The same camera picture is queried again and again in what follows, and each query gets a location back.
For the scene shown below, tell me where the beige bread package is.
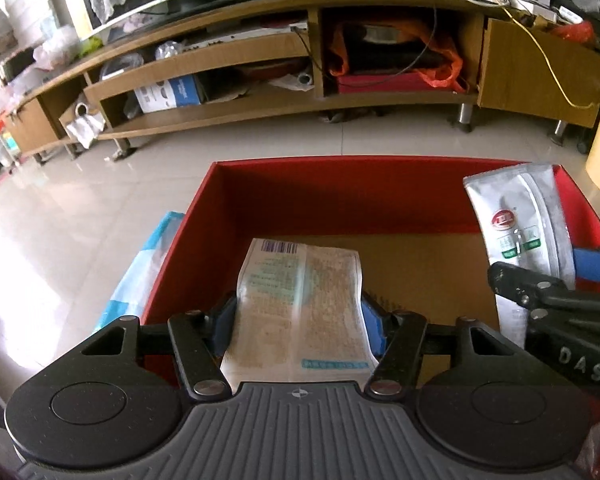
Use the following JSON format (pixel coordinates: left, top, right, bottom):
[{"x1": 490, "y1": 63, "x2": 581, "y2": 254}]
[{"x1": 220, "y1": 238, "x2": 378, "y2": 391}]

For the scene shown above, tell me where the white long snack pack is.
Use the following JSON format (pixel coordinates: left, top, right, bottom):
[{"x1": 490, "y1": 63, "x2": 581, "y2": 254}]
[{"x1": 462, "y1": 161, "x2": 578, "y2": 348}]

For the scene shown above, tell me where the blue white appliance box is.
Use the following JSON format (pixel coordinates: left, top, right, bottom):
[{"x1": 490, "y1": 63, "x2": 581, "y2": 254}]
[{"x1": 134, "y1": 75, "x2": 206, "y2": 114}]

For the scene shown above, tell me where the yellow cable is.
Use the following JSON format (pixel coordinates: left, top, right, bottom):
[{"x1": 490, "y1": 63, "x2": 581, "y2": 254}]
[{"x1": 429, "y1": 0, "x2": 600, "y2": 111}]

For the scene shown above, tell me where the wooden tv stand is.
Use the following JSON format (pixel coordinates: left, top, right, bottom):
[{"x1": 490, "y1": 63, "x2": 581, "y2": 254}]
[{"x1": 3, "y1": 0, "x2": 600, "y2": 155}]

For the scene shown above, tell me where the orange plastic bag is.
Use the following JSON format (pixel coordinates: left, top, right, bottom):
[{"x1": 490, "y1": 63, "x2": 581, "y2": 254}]
[{"x1": 326, "y1": 20, "x2": 468, "y2": 94}]

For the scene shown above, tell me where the red cardboard box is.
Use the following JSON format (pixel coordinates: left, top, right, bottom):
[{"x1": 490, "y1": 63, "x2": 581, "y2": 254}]
[{"x1": 139, "y1": 155, "x2": 600, "y2": 391}]

